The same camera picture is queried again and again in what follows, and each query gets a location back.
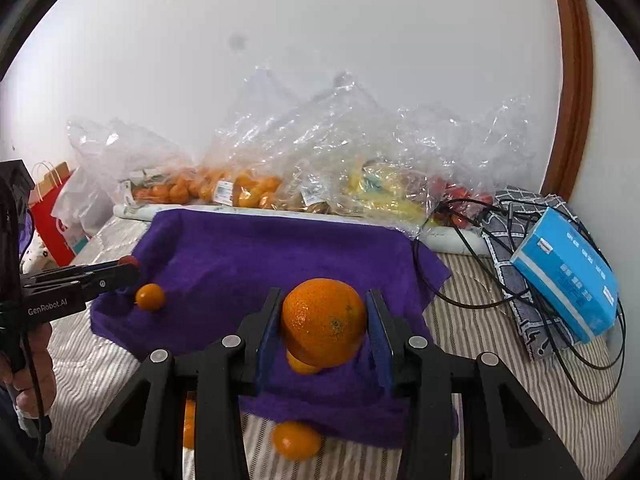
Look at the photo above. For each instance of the grey striped bed sheet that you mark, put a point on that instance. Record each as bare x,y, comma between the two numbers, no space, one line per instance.
500,385

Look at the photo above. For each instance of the brown wooden door frame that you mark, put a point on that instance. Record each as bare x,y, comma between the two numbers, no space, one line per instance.
575,110

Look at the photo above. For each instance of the large orange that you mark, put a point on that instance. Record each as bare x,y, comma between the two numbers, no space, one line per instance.
325,320

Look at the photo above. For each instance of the red paper bag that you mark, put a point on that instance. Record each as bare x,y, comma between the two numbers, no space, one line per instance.
47,230

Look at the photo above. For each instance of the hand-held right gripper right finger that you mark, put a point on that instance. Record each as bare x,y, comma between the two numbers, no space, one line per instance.
380,340

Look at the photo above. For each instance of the white spotted cloth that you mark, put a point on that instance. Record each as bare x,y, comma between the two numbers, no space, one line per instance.
37,255

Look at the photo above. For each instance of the purple towel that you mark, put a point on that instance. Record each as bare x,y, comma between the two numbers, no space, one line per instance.
215,255

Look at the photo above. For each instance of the tangerine with green stem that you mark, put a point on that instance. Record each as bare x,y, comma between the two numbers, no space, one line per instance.
296,440

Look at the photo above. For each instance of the person's left hand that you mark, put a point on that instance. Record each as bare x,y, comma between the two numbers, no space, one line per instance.
42,360

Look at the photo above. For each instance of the grey patterned cloth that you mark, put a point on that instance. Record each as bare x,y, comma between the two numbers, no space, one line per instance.
505,240

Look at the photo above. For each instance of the bagged yellow fruits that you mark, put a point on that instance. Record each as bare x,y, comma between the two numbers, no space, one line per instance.
385,190

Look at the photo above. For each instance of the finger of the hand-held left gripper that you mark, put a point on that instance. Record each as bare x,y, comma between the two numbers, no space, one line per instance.
112,280
65,272

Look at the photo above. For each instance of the purple plush item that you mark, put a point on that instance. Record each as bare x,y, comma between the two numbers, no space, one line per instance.
27,227

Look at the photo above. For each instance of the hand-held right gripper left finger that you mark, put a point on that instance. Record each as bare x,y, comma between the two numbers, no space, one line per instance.
270,340

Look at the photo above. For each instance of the bagged red tomatoes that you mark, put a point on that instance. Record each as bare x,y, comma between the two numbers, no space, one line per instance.
460,195

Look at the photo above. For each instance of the small red tomato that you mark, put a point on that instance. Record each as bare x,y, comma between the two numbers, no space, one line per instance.
129,260

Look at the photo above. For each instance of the white plastic bag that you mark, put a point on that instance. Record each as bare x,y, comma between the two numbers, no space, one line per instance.
80,210

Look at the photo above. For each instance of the small orange tangerine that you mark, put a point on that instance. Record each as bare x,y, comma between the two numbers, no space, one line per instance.
150,296

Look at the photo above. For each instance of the blue tissue box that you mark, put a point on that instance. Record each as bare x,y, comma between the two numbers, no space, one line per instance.
570,280

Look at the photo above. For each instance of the pile of bagged oranges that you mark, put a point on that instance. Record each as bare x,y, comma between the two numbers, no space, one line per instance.
250,190

